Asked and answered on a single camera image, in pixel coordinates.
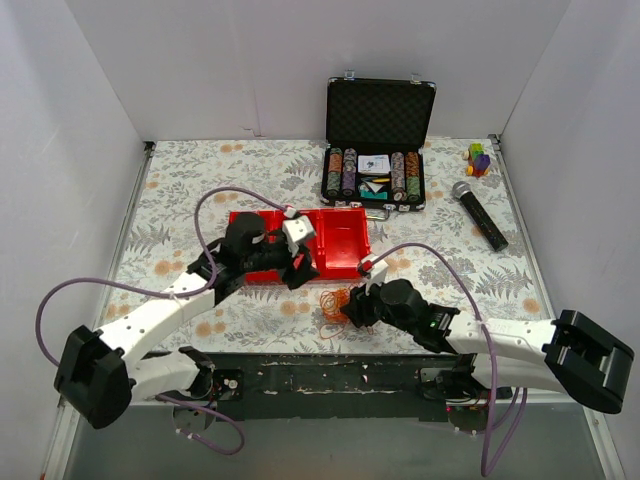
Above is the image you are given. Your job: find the black poker chip case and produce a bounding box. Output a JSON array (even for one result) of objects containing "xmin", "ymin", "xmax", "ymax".
[{"xmin": 320, "ymin": 71, "xmax": 437, "ymax": 218}]

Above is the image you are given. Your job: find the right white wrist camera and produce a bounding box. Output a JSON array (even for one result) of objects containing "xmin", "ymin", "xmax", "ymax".
[{"xmin": 358, "ymin": 254, "xmax": 388, "ymax": 294}]

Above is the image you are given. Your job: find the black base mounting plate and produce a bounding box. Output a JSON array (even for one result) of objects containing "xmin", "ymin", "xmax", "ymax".
[{"xmin": 154, "ymin": 352, "xmax": 514, "ymax": 424}]

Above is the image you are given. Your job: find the colourful toy block train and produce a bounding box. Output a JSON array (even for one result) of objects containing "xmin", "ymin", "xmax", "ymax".
[{"xmin": 463, "ymin": 143, "xmax": 491, "ymax": 178}]

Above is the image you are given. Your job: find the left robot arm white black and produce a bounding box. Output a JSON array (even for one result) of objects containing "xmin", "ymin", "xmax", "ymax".
[{"xmin": 54, "ymin": 212, "xmax": 319, "ymax": 429}]

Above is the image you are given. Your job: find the red plastic compartment bin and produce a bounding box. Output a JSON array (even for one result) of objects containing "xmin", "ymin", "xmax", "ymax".
[{"xmin": 227, "ymin": 208, "xmax": 374, "ymax": 286}]

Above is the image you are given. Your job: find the orange rubber band tangle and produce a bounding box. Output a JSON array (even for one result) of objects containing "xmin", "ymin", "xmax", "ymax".
[{"xmin": 319, "ymin": 284, "xmax": 357, "ymax": 341}]

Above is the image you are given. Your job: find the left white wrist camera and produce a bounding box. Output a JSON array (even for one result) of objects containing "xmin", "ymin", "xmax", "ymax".
[{"xmin": 281, "ymin": 215, "xmax": 316, "ymax": 258}]

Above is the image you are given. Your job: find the white playing card box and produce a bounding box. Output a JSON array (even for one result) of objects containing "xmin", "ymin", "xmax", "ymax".
[{"xmin": 357, "ymin": 154, "xmax": 391, "ymax": 175}]

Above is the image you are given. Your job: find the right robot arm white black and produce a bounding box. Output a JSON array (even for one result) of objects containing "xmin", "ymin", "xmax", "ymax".
[{"xmin": 340, "ymin": 279, "xmax": 635, "ymax": 414}]

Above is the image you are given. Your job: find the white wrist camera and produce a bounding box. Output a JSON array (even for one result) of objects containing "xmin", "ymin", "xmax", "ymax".
[
  {"xmin": 281, "ymin": 215, "xmax": 316, "ymax": 258},
  {"xmin": 358, "ymin": 254, "xmax": 388, "ymax": 294}
]

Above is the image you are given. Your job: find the black handheld microphone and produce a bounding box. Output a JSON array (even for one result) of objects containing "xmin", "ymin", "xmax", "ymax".
[{"xmin": 452, "ymin": 181, "xmax": 509, "ymax": 252}]

